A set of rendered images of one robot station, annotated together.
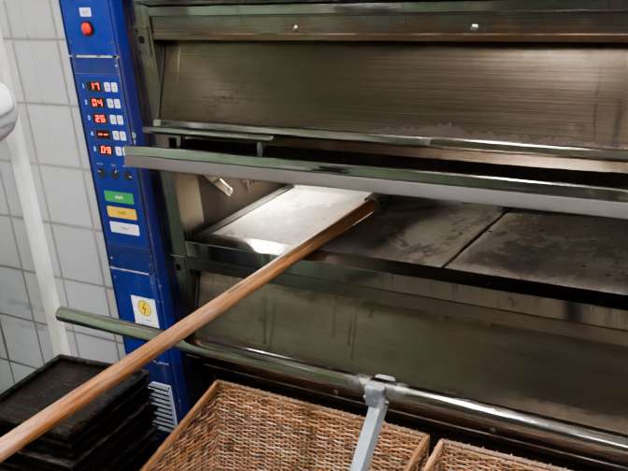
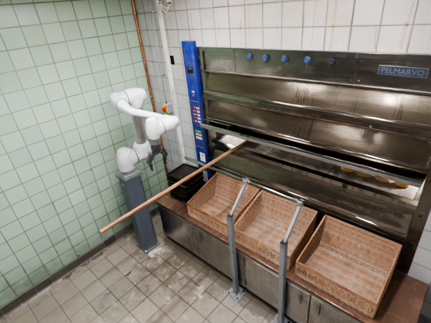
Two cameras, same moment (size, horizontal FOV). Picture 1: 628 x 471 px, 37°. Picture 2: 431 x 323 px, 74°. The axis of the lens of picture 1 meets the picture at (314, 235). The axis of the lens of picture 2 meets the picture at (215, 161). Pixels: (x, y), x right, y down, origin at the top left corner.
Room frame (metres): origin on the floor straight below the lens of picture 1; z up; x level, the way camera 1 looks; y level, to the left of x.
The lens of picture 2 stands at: (-0.67, -0.19, 2.44)
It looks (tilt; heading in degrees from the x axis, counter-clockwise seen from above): 29 degrees down; 10
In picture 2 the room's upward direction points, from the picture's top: 6 degrees counter-clockwise
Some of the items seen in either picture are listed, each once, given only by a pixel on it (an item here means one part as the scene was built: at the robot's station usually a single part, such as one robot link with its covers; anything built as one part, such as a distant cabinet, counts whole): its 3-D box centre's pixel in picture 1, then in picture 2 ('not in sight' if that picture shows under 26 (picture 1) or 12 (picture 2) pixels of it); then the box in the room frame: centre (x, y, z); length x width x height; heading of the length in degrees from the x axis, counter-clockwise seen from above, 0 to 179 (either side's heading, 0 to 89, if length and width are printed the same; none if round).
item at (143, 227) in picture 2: not in sight; (139, 211); (1.66, 1.12, 0.50); 0.21 x 0.21 x 1.00; 52
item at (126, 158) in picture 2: not in sight; (126, 158); (1.66, 1.11, 1.17); 0.18 x 0.16 x 0.22; 139
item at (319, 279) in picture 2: not in sight; (346, 260); (0.88, -0.80, 0.72); 0.56 x 0.49 x 0.28; 55
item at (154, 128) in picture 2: not in sight; (154, 127); (1.27, 0.60, 1.65); 0.13 x 0.11 x 0.16; 140
